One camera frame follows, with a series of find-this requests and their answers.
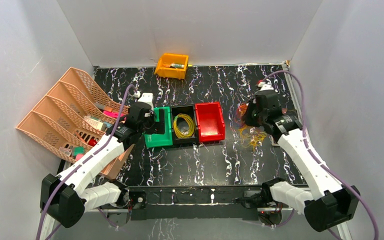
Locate green plastic bin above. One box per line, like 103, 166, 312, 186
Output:
144, 106, 173, 148

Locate black plastic bin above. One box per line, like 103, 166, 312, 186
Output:
170, 104, 198, 145

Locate red plastic bin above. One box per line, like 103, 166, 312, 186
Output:
195, 101, 226, 143

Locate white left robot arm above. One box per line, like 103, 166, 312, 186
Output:
39, 97, 155, 228

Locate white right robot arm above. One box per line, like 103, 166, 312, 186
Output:
242, 89, 359, 232

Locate dark book three days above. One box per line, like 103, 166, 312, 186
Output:
271, 113, 303, 145

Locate white box in organizer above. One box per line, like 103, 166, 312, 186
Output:
83, 115, 107, 132

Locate yellow plastic bin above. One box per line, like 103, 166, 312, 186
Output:
154, 53, 189, 80

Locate green battery in bin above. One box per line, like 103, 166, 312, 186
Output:
169, 63, 185, 69

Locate pink plastic file organizer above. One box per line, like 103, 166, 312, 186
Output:
16, 67, 121, 164

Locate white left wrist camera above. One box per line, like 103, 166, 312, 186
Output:
133, 91, 154, 109

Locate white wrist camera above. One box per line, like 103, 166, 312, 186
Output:
256, 79, 275, 91
133, 91, 154, 109

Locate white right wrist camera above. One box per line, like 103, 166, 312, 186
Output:
256, 79, 275, 91

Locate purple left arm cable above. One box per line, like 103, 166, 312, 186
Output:
34, 83, 137, 240

